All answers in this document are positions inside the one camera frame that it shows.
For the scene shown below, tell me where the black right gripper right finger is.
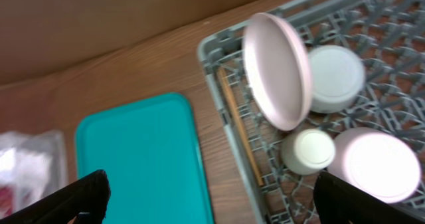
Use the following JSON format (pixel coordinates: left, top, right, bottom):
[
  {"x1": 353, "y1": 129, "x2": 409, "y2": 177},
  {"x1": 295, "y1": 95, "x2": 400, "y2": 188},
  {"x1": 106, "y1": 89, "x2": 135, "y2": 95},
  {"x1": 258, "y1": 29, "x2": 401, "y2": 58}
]
[{"x1": 313, "y1": 171, "x2": 424, "y2": 224}]

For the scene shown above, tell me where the large white plate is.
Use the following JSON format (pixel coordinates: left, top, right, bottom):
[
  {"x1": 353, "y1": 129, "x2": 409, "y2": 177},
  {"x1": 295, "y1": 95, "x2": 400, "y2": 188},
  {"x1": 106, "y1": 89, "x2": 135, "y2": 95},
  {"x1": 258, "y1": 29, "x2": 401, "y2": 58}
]
[{"x1": 242, "y1": 13, "x2": 313, "y2": 131}]

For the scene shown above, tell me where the grey-green small bowl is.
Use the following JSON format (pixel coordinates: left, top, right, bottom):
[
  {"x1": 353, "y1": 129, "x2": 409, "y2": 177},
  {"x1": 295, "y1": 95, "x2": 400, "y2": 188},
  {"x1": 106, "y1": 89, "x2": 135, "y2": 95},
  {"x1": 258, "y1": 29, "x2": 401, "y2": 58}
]
[{"x1": 308, "y1": 45, "x2": 366, "y2": 114}]

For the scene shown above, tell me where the clear plastic waste bin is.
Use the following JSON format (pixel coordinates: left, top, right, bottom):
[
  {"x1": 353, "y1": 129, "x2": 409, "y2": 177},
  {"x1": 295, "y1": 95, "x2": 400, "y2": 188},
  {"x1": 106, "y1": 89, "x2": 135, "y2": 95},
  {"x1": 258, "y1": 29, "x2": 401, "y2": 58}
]
[{"x1": 1, "y1": 130, "x2": 68, "y2": 218}]

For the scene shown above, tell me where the brown cardboard wall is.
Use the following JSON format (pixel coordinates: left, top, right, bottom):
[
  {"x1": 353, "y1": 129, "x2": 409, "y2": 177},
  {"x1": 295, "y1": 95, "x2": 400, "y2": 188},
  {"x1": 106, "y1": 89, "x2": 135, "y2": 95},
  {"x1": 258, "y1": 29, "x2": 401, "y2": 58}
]
[{"x1": 1, "y1": 0, "x2": 255, "y2": 84}]

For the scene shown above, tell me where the pink small bowl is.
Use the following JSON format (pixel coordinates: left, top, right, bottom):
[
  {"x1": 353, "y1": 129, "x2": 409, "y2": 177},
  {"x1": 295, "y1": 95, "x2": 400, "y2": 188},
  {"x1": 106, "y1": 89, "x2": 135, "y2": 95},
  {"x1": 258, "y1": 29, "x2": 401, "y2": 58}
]
[{"x1": 327, "y1": 128, "x2": 422, "y2": 203}]

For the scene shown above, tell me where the wooden chopstick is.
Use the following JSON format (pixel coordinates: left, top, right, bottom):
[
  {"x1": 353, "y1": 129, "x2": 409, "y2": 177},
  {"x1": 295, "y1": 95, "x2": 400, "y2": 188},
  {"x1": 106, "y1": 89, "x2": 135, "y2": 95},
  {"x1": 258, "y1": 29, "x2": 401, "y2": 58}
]
[{"x1": 217, "y1": 68, "x2": 264, "y2": 186}]

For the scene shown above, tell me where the white crumpled paper towel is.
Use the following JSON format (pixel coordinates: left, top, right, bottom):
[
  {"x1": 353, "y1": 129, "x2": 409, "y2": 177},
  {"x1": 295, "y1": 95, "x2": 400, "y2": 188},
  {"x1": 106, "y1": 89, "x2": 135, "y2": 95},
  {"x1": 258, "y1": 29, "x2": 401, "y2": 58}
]
[{"x1": 1, "y1": 148, "x2": 52, "y2": 214}]

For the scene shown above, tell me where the red snack wrapper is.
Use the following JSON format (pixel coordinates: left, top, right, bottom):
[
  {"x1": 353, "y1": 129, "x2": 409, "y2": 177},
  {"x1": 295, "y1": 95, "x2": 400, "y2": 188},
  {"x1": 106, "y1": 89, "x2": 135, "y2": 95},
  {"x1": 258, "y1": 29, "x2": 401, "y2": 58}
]
[{"x1": 0, "y1": 185, "x2": 14, "y2": 219}]

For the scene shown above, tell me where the teal serving tray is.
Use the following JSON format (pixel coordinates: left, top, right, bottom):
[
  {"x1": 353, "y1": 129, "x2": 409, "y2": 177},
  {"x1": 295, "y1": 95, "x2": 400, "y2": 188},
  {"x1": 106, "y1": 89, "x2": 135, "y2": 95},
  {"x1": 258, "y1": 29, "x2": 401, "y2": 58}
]
[{"x1": 74, "y1": 93, "x2": 214, "y2": 224}]

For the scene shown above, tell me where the grey dishwasher rack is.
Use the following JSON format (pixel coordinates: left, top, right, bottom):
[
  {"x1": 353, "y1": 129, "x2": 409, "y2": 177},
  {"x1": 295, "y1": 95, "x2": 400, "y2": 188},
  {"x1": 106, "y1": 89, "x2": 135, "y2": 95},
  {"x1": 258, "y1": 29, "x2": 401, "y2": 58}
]
[{"x1": 197, "y1": 0, "x2": 424, "y2": 223}]

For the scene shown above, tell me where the white plastic cup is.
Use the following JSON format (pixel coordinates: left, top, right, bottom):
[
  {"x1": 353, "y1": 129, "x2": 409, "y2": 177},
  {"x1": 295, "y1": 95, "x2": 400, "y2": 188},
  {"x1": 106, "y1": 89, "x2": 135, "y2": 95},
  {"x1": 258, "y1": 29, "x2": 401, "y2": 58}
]
[{"x1": 281, "y1": 129, "x2": 336, "y2": 175}]

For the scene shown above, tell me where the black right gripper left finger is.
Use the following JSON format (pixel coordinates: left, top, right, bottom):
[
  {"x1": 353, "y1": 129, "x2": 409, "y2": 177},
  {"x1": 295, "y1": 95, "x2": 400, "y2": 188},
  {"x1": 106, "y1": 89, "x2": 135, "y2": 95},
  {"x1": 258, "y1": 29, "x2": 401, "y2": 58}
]
[{"x1": 1, "y1": 169, "x2": 111, "y2": 224}]

